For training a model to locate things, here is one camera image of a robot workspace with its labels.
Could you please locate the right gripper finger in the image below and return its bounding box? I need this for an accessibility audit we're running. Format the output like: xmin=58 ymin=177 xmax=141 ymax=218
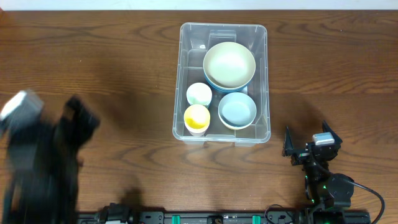
xmin=322 ymin=120 xmax=334 ymax=134
xmin=282 ymin=126 xmax=294 ymax=156

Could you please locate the yellow small bowl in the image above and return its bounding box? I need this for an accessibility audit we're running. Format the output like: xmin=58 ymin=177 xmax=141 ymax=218
xmin=225 ymin=124 xmax=250 ymax=130

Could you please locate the grey small bowl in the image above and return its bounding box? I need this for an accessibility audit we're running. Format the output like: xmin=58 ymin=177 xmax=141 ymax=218
xmin=218 ymin=92 xmax=257 ymax=126

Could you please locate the dark blue bowl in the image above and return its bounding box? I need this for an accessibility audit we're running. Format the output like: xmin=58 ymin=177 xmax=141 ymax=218
xmin=204 ymin=73 xmax=252 ymax=93

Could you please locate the yellow cup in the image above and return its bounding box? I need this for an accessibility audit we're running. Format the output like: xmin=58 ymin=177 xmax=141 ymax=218
xmin=183 ymin=105 xmax=211 ymax=131

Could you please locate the cream large bowl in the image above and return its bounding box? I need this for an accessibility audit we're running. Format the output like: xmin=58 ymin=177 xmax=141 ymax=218
xmin=203 ymin=42 xmax=256 ymax=91

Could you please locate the cream white cup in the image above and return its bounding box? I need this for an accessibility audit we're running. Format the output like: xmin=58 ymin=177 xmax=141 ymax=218
xmin=186 ymin=82 xmax=213 ymax=106

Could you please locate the pink cup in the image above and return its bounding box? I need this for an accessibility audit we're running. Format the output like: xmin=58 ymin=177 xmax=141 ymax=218
xmin=189 ymin=129 xmax=206 ymax=137

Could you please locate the light blue cup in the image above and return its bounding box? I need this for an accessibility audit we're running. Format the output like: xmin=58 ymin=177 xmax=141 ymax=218
xmin=203 ymin=94 xmax=212 ymax=108

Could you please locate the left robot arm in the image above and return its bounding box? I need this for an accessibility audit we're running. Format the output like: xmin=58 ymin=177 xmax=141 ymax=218
xmin=1 ymin=96 xmax=100 ymax=223

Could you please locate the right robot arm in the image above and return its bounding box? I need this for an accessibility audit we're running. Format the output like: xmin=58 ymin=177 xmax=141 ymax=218
xmin=282 ymin=121 xmax=354 ymax=223

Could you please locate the clear plastic storage container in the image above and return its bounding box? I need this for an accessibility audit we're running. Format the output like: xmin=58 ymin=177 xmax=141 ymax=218
xmin=172 ymin=22 xmax=271 ymax=146

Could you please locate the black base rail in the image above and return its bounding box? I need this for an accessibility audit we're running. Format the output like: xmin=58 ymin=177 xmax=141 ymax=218
xmin=76 ymin=203 xmax=371 ymax=224

